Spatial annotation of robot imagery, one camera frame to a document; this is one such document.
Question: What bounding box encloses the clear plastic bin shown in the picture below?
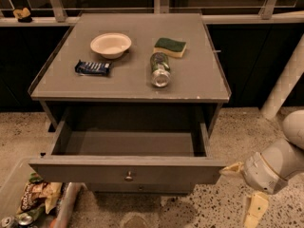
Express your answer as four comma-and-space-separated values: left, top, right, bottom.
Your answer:
0, 159, 82, 228

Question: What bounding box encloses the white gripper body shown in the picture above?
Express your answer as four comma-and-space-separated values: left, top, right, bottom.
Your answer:
242, 152, 288, 195

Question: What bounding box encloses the grey top drawer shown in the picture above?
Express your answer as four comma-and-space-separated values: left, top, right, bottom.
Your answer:
29, 105, 223, 185

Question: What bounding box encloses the white paper bowl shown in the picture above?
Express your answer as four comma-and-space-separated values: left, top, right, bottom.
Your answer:
90, 33, 132, 59

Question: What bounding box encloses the grey drawer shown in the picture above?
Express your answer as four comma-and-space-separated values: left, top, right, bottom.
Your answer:
29, 105, 223, 185
86, 183, 195, 194

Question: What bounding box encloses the grey bottom drawer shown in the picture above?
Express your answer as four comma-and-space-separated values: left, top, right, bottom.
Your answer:
86, 183, 195, 194

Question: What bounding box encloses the green yellow sponge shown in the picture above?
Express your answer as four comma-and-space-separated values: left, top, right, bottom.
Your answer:
153, 38, 186, 58

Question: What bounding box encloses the yellow black object on ledge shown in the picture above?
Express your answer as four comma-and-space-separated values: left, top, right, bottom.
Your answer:
13, 8, 32, 23

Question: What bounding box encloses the green snack bag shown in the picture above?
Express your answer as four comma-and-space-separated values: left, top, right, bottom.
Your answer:
28, 173, 44, 183

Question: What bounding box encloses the silver can in bin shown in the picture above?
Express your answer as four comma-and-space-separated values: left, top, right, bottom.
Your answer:
16, 213, 33, 227

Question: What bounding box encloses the metal railing frame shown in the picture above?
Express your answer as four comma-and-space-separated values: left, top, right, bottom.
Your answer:
0, 0, 304, 27

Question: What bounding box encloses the brown chip bag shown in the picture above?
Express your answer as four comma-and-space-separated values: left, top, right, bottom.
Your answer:
17, 181, 62, 214

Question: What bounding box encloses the grey drawer cabinet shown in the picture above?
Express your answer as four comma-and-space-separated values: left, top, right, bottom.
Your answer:
28, 12, 232, 195

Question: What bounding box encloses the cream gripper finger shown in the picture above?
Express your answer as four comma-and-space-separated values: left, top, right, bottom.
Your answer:
243, 191, 269, 228
219, 161, 244, 177

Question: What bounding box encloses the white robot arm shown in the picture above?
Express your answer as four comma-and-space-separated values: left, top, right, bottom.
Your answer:
220, 36, 304, 228

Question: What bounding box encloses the blue snack bar wrapper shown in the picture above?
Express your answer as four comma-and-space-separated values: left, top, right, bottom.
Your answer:
74, 61, 112, 76

